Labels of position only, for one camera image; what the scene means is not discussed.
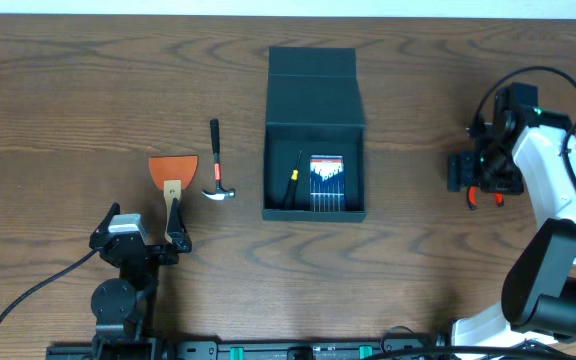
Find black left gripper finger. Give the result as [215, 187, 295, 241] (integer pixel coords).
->
[166, 198, 192, 253]
[91, 202, 120, 245]

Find red handled pliers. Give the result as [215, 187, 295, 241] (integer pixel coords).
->
[466, 186, 505, 211]

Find orange scraper wooden handle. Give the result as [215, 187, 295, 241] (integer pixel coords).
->
[149, 155, 199, 241]

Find small black claw hammer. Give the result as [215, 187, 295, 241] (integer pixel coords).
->
[202, 118, 236, 201]

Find precision screwdriver set case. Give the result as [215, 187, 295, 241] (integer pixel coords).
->
[309, 155, 345, 212]

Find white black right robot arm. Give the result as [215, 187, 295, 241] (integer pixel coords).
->
[450, 113, 576, 348]

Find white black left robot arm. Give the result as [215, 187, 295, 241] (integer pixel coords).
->
[89, 198, 192, 360]

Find black yellow screwdriver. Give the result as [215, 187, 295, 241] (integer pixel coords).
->
[282, 151, 302, 210]

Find black open gift box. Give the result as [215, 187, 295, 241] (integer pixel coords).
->
[262, 47, 366, 223]

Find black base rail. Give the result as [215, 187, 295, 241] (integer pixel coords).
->
[45, 335, 547, 360]

